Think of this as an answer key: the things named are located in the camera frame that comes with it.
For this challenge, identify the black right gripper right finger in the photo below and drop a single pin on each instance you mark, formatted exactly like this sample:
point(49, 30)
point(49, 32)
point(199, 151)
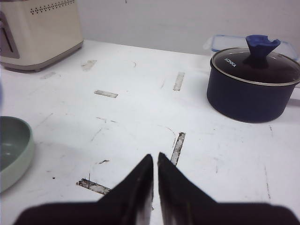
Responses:
point(183, 203)

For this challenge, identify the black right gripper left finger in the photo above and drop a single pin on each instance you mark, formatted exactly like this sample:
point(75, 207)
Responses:
point(128, 203)

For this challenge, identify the green bowl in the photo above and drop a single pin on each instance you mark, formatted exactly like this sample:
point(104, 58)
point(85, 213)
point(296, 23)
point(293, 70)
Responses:
point(16, 150)

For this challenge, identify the dark blue saucepan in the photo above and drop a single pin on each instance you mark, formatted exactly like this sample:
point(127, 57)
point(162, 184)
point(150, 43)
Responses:
point(245, 101)

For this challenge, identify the glass pot lid blue knob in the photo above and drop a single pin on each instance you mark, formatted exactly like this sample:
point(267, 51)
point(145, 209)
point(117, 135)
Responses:
point(257, 63)

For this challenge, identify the clear plastic food container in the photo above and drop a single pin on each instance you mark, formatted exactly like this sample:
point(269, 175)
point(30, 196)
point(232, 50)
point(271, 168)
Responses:
point(220, 42)

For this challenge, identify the cream toaster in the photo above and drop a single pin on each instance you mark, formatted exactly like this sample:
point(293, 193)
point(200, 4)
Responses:
point(37, 33)

